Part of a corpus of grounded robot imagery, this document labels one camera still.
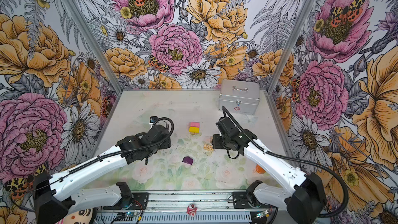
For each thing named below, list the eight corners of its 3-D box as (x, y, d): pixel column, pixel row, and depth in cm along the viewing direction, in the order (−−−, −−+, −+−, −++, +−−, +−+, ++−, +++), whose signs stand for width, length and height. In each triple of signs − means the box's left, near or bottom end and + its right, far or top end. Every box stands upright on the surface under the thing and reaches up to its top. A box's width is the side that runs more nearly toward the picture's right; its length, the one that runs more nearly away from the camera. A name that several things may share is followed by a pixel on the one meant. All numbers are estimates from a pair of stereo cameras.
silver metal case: (219, 115, 109) (221, 98, 96) (217, 89, 126) (219, 72, 113) (256, 115, 109) (263, 98, 96) (249, 89, 126) (254, 72, 113)
